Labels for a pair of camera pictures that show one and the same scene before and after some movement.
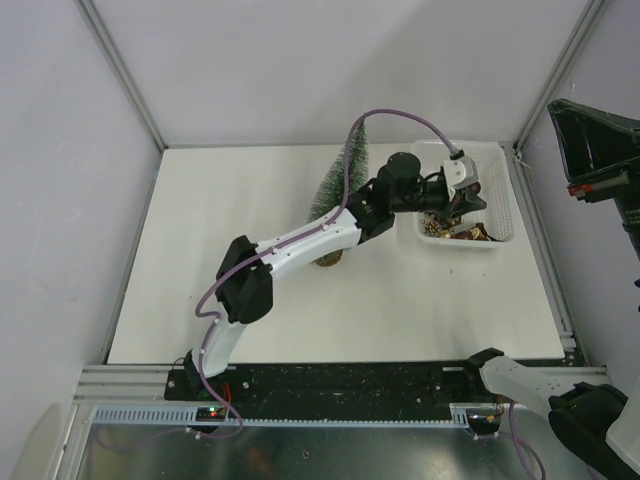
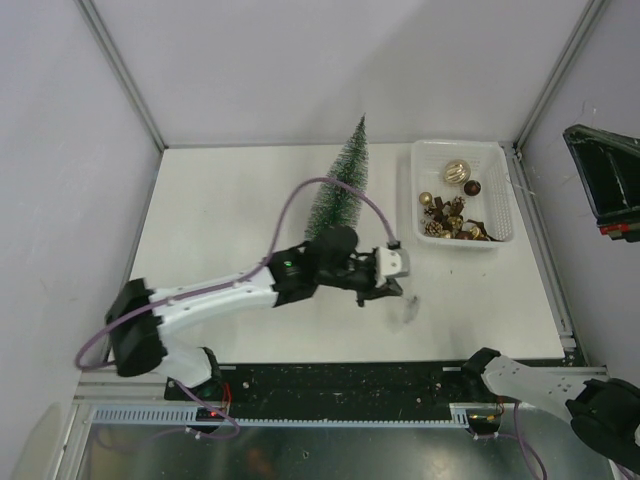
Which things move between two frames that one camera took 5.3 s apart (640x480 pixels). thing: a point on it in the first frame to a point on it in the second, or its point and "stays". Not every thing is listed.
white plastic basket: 495,188 stays
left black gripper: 460,207 to 390,288
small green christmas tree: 330,196 stays
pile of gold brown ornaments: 436,226 stays
